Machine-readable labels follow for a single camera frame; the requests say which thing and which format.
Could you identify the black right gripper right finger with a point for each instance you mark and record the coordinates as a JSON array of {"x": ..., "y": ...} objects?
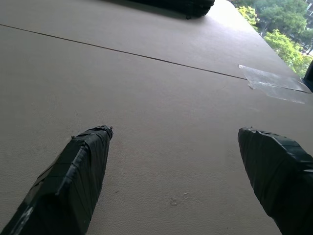
[{"x": 278, "y": 171}]

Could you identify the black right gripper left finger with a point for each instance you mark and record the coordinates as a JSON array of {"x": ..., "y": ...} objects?
[{"x": 71, "y": 181}]

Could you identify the clear tape strip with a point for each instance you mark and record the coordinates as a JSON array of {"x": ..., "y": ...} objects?
[{"x": 274, "y": 82}]

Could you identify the black case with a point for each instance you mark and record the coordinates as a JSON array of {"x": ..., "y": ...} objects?
[{"x": 181, "y": 6}]

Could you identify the dark window frame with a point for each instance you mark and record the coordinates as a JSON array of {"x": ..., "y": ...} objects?
[{"x": 308, "y": 74}]

